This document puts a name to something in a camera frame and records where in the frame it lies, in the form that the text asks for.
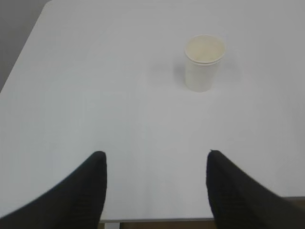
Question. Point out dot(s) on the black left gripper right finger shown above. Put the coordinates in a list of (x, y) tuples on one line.
[(237, 201)]

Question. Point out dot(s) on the white paper cup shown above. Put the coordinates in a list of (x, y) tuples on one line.
[(203, 55)]

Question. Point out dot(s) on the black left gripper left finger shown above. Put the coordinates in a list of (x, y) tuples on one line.
[(75, 203)]

